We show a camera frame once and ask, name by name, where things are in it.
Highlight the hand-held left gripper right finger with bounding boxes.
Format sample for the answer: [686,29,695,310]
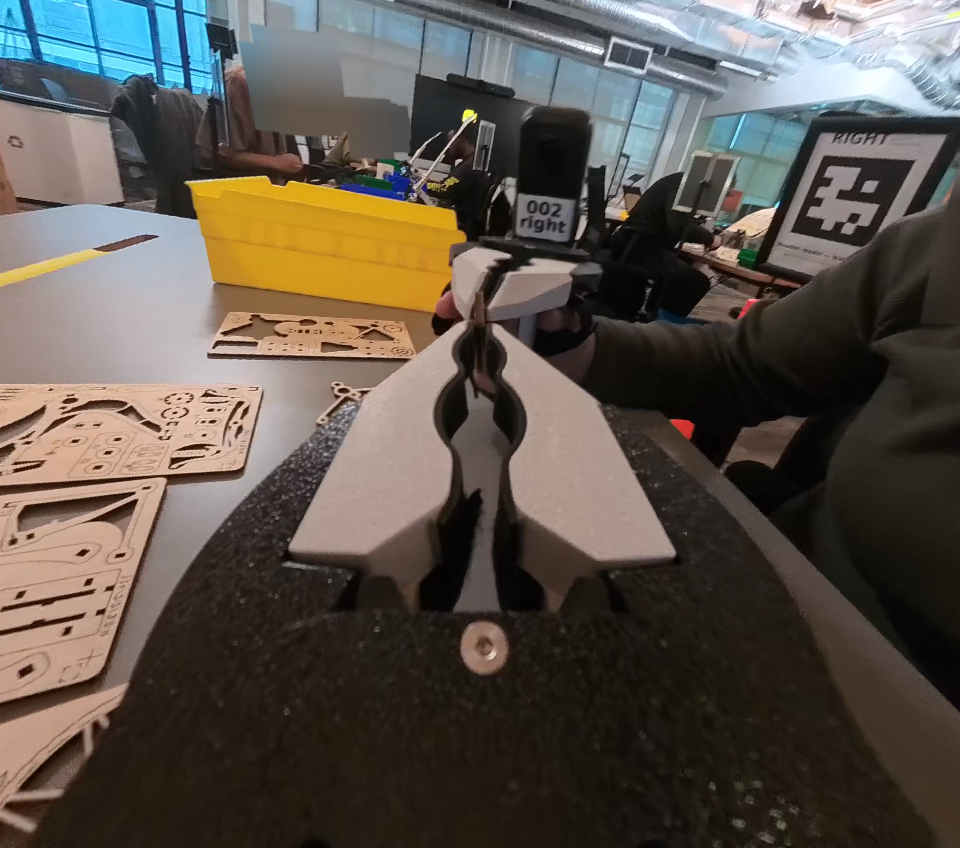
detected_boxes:
[472,326,680,612]

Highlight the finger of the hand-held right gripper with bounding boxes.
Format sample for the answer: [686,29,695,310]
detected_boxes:
[450,250,502,324]
[482,257,577,331]

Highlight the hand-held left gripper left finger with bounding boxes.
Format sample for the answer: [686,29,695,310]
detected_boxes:
[287,326,485,612]

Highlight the small wooden parts card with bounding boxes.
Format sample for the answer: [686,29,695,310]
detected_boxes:
[469,291,493,400]

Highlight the person's right forearm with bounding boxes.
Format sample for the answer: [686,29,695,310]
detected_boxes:
[586,263,901,425]

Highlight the loose wooden model part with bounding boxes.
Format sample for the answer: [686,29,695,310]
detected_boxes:
[316,380,376,425]

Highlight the wooden sheet with slotted parts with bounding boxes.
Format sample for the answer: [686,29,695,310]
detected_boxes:
[0,478,168,705]

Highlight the person's right hand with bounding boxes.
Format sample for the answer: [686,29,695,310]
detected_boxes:
[433,291,600,385]

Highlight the yellow plastic bin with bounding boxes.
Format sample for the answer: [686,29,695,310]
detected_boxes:
[185,175,468,312]

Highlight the wooden sheet with curved cutouts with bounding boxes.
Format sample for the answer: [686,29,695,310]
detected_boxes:
[0,383,264,489]

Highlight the monitor on stand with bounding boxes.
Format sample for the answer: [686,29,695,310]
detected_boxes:
[677,150,741,217]

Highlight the wooden sheet with large cutouts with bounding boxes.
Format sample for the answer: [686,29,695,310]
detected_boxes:
[207,311,416,361]

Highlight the framed black white marker sign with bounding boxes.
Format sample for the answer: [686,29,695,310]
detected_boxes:
[753,116,960,279]

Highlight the person's torso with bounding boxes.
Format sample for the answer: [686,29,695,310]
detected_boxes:
[723,188,960,706]

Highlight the yellow tape strip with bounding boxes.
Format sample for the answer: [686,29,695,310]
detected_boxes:
[0,246,100,288]

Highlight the wooden sheet with wheels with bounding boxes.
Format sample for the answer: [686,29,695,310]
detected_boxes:
[0,684,129,834]

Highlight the black wall screen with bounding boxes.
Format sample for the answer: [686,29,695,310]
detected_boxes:
[411,74,541,174]

